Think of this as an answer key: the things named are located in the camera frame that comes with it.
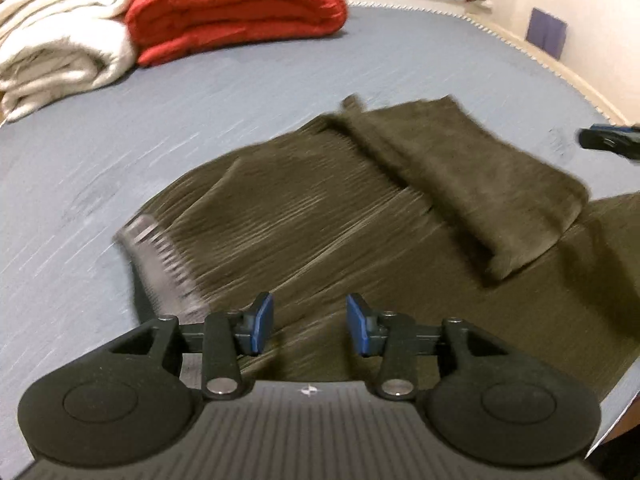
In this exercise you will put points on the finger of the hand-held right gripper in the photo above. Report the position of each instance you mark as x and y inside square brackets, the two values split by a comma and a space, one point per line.
[607, 140]

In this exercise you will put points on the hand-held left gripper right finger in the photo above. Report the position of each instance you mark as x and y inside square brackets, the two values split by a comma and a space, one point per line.
[356, 322]

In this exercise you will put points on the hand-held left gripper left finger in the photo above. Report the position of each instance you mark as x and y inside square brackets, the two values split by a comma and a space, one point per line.
[263, 321]

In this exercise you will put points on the red folded quilt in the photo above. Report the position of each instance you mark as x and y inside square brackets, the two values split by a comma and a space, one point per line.
[235, 5]

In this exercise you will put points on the white folded blanket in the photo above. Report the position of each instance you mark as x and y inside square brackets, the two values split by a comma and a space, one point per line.
[55, 45]

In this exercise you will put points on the purple wall patch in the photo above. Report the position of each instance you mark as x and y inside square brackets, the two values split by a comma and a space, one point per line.
[546, 32]

